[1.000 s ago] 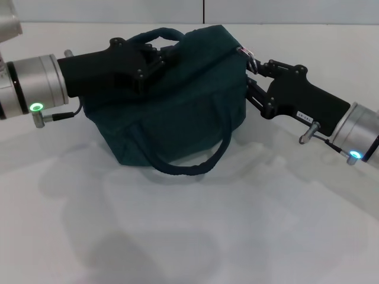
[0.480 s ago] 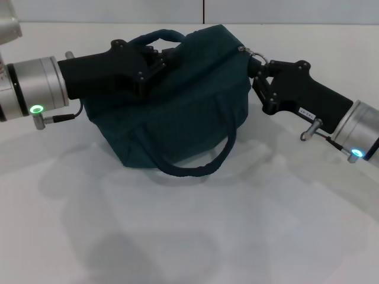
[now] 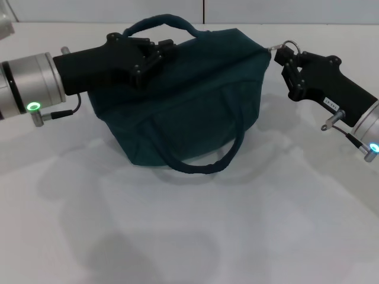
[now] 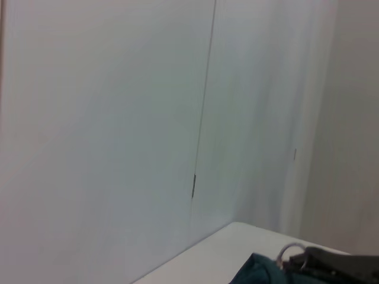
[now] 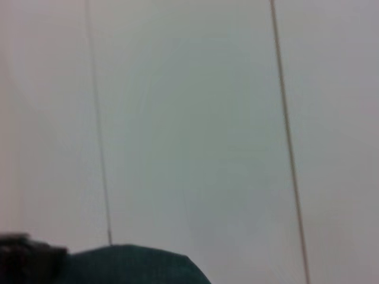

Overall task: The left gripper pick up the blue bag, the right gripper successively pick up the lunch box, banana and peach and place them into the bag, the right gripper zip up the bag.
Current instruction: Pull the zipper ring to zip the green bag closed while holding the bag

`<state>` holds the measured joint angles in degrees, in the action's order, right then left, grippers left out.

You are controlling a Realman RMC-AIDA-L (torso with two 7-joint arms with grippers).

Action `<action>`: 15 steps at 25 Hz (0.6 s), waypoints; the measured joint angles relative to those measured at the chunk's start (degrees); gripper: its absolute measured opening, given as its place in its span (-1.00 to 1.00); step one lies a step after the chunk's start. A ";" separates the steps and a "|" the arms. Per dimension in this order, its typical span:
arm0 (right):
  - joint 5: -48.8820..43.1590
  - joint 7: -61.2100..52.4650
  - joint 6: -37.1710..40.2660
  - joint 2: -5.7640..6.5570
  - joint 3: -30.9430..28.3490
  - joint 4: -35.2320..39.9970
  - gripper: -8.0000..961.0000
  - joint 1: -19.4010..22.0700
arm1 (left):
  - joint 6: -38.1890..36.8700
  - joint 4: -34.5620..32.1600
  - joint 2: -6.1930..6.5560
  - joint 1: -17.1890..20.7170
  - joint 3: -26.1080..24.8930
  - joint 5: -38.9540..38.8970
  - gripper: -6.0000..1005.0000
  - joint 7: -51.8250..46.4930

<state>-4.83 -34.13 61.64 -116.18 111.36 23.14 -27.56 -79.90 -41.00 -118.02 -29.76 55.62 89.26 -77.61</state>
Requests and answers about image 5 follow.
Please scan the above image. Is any dark teal insulated lunch bag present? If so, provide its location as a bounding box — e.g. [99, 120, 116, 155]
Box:
[57, 243, 213, 284]

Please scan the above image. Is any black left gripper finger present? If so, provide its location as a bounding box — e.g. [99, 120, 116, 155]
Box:
[0, 233, 69, 284]

